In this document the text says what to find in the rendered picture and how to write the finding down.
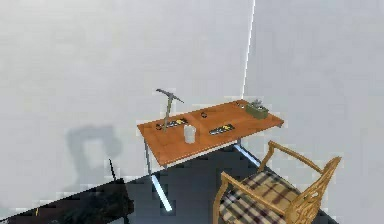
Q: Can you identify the white mug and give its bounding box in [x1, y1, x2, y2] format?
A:
[183, 124, 197, 145]

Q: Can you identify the black and yellow remote control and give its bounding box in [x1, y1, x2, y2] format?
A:
[155, 118, 189, 131]
[208, 123, 236, 136]

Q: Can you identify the orange wooden table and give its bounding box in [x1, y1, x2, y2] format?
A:
[136, 98, 285, 213]

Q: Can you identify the grey desk lamp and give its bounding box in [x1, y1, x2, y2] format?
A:
[155, 88, 185, 133]

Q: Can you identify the olive green planter with plant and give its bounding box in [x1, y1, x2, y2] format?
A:
[245, 98, 270, 120]

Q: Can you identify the wooden chair with plaid cushion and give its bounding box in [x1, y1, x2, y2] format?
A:
[212, 140, 343, 224]

